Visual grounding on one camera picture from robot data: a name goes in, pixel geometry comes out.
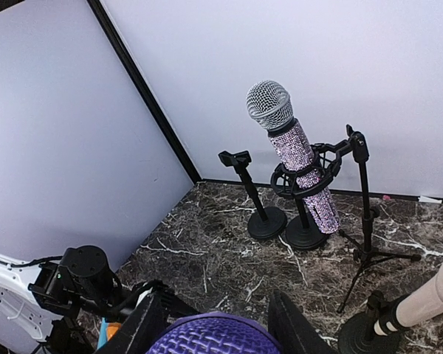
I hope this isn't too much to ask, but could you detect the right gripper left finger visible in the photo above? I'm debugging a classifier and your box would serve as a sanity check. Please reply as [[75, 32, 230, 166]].
[[95, 295, 166, 354]]

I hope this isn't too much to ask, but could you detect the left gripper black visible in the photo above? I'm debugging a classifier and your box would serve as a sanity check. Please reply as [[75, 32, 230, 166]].
[[125, 280, 196, 321]]

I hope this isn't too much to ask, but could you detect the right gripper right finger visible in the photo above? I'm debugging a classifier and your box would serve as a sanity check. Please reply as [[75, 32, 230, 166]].
[[267, 290, 337, 354]]

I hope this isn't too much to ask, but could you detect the orange microphone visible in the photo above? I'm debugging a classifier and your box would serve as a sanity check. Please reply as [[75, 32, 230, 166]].
[[106, 322, 121, 341]]

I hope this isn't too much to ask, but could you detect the blue microphone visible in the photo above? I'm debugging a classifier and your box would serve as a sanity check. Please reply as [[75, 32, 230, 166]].
[[97, 318, 109, 350]]

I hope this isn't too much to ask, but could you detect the purple microphone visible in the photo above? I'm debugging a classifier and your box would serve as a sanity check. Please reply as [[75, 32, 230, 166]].
[[147, 312, 282, 354]]

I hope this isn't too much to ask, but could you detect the black stand of pink microphone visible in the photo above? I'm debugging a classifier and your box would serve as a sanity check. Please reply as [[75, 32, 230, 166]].
[[338, 291, 408, 354]]

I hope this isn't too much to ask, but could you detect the black stand of orange microphone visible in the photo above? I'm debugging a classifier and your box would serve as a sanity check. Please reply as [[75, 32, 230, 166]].
[[285, 199, 329, 251]]

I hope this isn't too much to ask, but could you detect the black stand of blue microphone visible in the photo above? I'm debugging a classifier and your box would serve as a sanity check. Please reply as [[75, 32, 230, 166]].
[[218, 150, 287, 240]]

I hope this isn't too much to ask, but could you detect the pink microphone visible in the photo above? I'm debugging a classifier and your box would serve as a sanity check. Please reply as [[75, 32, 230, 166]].
[[374, 263, 443, 336]]

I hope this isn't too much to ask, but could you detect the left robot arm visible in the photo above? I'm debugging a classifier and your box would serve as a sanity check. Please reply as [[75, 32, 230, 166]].
[[0, 246, 198, 353]]

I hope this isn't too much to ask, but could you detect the silver glitter microphone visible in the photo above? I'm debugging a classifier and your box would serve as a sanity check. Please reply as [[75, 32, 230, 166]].
[[246, 80, 340, 235]]

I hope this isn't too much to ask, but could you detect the black tripod shock-mount stand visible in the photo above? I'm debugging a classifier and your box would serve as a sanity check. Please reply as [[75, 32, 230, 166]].
[[270, 125, 422, 313]]

